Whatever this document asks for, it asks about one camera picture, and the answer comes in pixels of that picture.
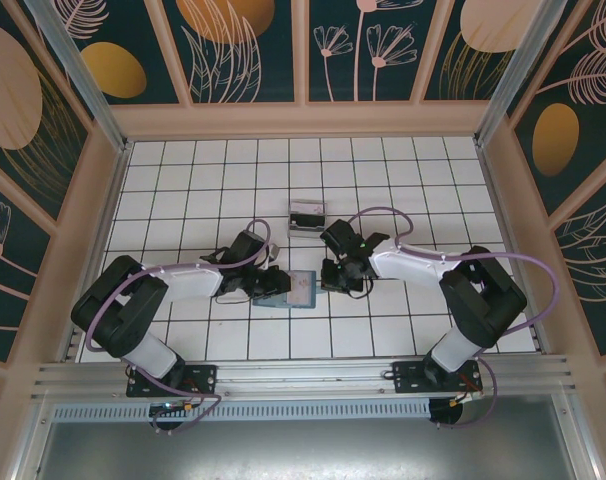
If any teal card holder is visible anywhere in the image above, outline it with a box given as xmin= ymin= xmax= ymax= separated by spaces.
xmin=251 ymin=269 xmax=318 ymax=309

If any pink floral card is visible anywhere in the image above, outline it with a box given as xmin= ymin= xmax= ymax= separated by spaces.
xmin=286 ymin=269 xmax=317 ymax=307
xmin=289 ymin=199 xmax=330 ymax=214

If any clear plastic box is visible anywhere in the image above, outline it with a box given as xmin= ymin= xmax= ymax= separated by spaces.
xmin=286 ymin=198 xmax=331 ymax=240

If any black VIP card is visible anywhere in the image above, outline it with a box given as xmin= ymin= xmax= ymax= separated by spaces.
xmin=291 ymin=211 xmax=327 ymax=228

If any small black circuit board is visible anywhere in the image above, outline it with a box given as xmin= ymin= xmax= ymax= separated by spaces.
xmin=150 ymin=401 xmax=194 ymax=417

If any grey metal sheet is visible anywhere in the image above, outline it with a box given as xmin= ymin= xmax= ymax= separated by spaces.
xmin=30 ymin=394 xmax=582 ymax=480

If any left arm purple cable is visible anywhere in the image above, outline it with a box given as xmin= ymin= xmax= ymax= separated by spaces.
xmin=85 ymin=219 xmax=272 ymax=435

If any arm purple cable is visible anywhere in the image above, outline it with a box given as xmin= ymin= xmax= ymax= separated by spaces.
xmin=85 ymin=219 xmax=272 ymax=435
xmin=340 ymin=207 xmax=558 ymax=432

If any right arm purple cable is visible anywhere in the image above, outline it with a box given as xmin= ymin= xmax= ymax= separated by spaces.
xmin=340 ymin=207 xmax=558 ymax=432

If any aluminium rail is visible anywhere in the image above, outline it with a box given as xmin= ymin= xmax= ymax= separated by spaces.
xmin=30 ymin=353 xmax=580 ymax=401

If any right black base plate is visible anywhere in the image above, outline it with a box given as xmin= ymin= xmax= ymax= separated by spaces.
xmin=391 ymin=360 xmax=484 ymax=394

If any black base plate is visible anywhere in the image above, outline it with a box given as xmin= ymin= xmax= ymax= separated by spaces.
xmin=391 ymin=360 xmax=484 ymax=394
xmin=126 ymin=364 xmax=219 ymax=399

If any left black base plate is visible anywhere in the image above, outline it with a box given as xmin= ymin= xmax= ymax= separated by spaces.
xmin=126 ymin=364 xmax=219 ymax=399

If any grey slotted cable duct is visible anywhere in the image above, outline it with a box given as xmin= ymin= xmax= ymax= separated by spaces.
xmin=50 ymin=399 xmax=433 ymax=422

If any yellow connector with red wires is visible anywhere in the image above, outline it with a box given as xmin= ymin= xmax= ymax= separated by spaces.
xmin=450 ymin=380 xmax=484 ymax=407

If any aluminium frame post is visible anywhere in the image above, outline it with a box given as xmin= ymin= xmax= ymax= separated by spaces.
xmin=474 ymin=0 xmax=573 ymax=147
xmin=23 ymin=0 xmax=130 ymax=154

